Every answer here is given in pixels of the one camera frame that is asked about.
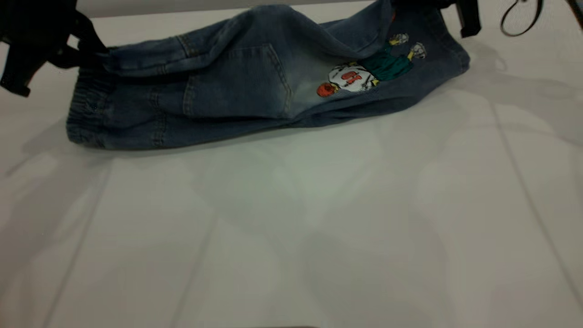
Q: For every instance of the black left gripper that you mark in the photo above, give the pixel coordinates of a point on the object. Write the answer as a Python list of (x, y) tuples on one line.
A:
[(36, 23)]

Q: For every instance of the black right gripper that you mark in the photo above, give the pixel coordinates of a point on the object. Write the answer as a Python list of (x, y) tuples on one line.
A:
[(423, 3)]

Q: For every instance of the blue denim kids jeans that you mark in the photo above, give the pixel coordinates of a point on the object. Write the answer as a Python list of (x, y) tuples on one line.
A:
[(237, 82)]

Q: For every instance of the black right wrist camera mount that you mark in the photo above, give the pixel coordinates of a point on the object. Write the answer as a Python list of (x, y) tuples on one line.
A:
[(469, 20)]

